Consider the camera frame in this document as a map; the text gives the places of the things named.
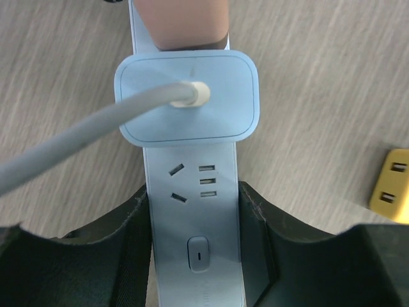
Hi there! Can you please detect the yellow plug adapter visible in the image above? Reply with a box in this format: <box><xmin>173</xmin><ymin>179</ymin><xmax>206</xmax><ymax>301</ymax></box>
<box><xmin>369</xmin><ymin>148</ymin><xmax>408</xmax><ymax>224</ymax></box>

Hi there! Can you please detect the light blue plug adapter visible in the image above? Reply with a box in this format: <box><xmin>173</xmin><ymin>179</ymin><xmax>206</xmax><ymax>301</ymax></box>
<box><xmin>114</xmin><ymin>50</ymin><xmax>260</xmax><ymax>147</ymax></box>

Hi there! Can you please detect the thin light blue USB cable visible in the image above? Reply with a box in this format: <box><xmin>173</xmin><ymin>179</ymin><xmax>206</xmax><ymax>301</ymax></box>
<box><xmin>0</xmin><ymin>80</ymin><xmax>212</xmax><ymax>196</ymax></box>

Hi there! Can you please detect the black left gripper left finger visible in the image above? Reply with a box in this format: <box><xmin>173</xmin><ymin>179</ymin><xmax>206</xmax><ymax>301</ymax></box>
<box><xmin>1</xmin><ymin>187</ymin><xmax>152</xmax><ymax>306</ymax></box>

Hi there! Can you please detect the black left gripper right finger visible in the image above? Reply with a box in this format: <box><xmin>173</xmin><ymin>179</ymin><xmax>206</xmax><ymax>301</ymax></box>
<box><xmin>239</xmin><ymin>182</ymin><xmax>408</xmax><ymax>306</ymax></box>

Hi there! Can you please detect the light blue power strip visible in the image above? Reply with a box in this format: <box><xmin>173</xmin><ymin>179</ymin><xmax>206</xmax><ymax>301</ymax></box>
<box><xmin>130</xmin><ymin>1</ymin><xmax>245</xmax><ymax>306</ymax></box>

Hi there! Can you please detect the pink plug adapter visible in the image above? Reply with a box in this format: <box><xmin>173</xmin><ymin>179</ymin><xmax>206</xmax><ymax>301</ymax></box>
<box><xmin>133</xmin><ymin>1</ymin><xmax>229</xmax><ymax>51</ymax></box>

